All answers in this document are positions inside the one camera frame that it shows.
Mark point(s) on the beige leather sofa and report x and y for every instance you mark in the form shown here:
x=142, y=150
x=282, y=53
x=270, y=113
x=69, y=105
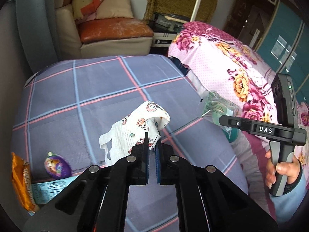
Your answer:
x=70, y=43

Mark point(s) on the teal wardrobe doors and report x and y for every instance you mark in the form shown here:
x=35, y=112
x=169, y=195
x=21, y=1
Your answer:
x=285, y=49

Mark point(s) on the purple plaid table cloth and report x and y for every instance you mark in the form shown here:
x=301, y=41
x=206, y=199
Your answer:
x=66, y=107

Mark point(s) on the green clear snack wrapper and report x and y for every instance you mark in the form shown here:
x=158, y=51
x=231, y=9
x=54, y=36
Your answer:
x=215, y=106

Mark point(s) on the orange sofa seat cushion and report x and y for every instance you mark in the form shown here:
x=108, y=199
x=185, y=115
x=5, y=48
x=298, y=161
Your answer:
x=112, y=29

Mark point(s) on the beige pillow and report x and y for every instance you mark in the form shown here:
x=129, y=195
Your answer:
x=114, y=9

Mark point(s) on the black stereo equipment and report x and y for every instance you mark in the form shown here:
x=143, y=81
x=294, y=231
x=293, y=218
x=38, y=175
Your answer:
x=166, y=27

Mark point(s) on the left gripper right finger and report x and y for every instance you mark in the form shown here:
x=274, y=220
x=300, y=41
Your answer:
x=177, y=171

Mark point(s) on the orange snack bag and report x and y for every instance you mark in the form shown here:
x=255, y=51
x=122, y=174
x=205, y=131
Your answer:
x=21, y=180

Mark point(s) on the white cartoon print wrapper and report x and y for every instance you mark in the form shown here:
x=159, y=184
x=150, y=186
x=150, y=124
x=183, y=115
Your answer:
x=149, y=118

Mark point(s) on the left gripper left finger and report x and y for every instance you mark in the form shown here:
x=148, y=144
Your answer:
x=107, y=190

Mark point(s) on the person right hand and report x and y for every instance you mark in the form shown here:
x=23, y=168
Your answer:
x=290, y=169

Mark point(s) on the light blue paper packet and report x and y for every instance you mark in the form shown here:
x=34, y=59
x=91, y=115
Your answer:
x=44, y=192

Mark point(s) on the blue right sleeve forearm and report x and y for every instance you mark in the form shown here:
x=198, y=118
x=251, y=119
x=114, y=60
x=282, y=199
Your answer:
x=287, y=204

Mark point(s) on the purple foil egg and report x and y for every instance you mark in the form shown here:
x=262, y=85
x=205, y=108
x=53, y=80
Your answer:
x=57, y=167

